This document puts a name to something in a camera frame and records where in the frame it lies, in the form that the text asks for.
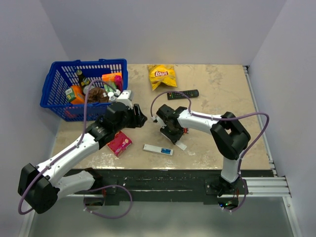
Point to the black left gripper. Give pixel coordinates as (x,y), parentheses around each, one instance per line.
(138,119)

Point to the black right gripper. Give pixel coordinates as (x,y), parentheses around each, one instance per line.
(175,138)

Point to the white remote battery cover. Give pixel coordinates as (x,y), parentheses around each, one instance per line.
(177,143)

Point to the white remote control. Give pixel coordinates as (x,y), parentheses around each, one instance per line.
(155,149)

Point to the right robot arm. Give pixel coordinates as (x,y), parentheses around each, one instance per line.
(229,135)

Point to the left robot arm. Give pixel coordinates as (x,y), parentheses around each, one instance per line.
(42,185)

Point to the black TV remote control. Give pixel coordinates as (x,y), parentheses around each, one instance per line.
(174,95)

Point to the pink orange candy box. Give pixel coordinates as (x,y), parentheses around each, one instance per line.
(120,143)

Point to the small white-capped bottle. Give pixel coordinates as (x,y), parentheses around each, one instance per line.
(111,97)

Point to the orange green snack box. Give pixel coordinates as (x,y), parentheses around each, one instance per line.
(116,78)

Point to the brown round package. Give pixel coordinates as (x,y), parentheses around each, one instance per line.
(97,95)

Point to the yellow Lays chips bag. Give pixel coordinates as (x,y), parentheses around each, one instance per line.
(162,74)

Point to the dark glass bottle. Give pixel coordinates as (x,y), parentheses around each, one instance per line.
(84,82)

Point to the orange juice carton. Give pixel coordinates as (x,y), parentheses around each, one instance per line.
(74,95)

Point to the blue plastic shopping basket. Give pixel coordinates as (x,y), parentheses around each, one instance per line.
(62,75)

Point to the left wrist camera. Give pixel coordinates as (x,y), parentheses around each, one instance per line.
(126,98)

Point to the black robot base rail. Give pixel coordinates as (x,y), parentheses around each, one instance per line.
(157,185)

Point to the aluminium frame rail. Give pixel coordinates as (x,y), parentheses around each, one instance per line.
(286,197)

